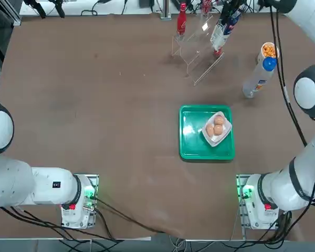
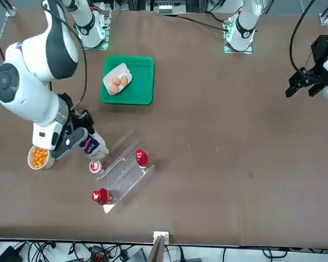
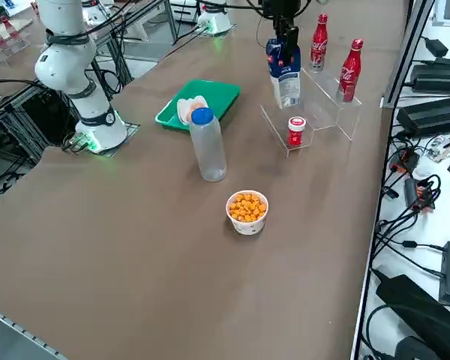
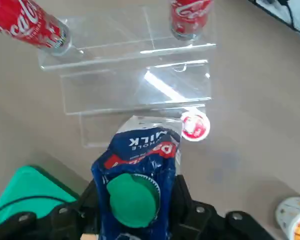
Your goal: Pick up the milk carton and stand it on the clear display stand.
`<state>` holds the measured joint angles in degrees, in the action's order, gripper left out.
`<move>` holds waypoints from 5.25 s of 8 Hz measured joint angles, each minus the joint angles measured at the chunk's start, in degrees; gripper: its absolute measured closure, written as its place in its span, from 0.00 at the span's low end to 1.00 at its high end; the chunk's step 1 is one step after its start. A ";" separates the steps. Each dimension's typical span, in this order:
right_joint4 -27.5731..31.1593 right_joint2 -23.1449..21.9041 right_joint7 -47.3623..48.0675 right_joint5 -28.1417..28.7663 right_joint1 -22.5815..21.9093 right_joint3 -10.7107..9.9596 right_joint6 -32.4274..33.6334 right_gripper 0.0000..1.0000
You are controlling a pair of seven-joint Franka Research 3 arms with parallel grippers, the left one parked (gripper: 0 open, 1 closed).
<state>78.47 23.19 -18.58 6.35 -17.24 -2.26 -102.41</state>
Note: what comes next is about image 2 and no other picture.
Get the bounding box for white egg carton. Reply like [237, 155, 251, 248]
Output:
[102, 62, 133, 97]

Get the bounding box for green plastic tray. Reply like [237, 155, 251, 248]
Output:
[99, 55, 155, 106]

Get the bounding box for red cola bottle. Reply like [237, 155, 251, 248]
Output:
[136, 148, 150, 169]
[90, 188, 112, 205]

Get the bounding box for white cup of orange popcorn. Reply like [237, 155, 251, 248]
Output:
[27, 144, 55, 171]

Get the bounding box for black power adapter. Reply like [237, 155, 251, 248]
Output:
[0, 245, 21, 262]

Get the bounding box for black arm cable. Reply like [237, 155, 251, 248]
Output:
[289, 0, 318, 72]
[50, 5, 88, 110]

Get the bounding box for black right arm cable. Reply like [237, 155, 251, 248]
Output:
[50, 5, 88, 110]

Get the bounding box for clear acrylic stepped display stand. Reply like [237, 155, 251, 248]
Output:
[95, 129, 156, 215]

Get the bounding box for grey power adapter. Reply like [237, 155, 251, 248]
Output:
[127, 249, 148, 262]

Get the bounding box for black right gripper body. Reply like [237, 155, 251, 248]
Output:
[67, 108, 95, 134]

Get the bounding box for black and orange plug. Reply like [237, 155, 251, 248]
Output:
[89, 245, 110, 262]

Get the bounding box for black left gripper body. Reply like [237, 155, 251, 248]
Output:
[311, 34, 328, 69]

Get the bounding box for aluminium frame post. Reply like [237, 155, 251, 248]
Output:
[149, 231, 170, 262]

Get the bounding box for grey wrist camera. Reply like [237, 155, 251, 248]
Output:
[53, 127, 90, 160]

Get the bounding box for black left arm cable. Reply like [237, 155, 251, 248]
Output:
[289, 0, 318, 72]

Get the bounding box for small red jar white lid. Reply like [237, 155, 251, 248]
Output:
[89, 160, 105, 174]

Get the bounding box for blue and white milk carton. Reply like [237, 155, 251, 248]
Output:
[79, 130, 109, 162]

